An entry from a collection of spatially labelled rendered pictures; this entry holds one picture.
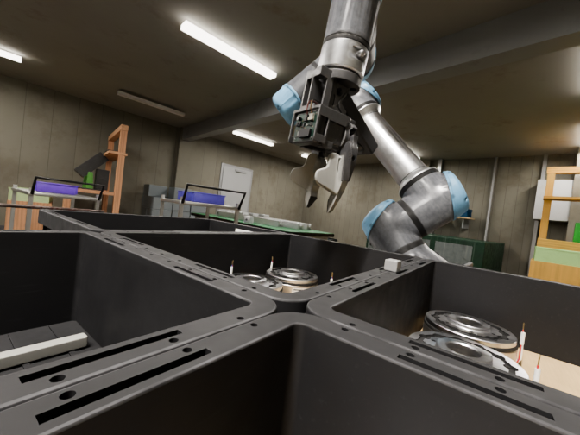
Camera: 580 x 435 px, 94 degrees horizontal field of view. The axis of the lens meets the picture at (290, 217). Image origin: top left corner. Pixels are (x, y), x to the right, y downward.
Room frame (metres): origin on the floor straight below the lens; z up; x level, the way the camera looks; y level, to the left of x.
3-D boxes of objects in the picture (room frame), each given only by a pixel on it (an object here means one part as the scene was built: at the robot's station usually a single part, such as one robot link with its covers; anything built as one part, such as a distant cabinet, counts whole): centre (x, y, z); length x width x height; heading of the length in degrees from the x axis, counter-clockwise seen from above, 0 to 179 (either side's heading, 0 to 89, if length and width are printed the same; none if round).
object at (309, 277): (0.53, -0.02, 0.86); 0.10 x 0.10 x 0.01
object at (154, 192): (6.60, 2.81, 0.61); 1.28 x 0.82 x 1.21; 134
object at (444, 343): (0.27, -0.19, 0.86); 0.05 x 0.05 x 0.01
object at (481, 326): (0.36, -0.25, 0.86); 0.05 x 0.05 x 0.01
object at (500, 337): (0.36, -0.25, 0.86); 0.10 x 0.10 x 0.01
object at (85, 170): (4.89, 4.00, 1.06); 1.64 x 1.48 x 2.12; 44
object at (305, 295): (0.40, -0.01, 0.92); 0.40 x 0.30 x 0.02; 143
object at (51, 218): (0.58, 0.24, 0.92); 0.40 x 0.30 x 0.02; 143
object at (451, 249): (5.98, -3.23, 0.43); 2.20 x 2.00 x 0.86; 44
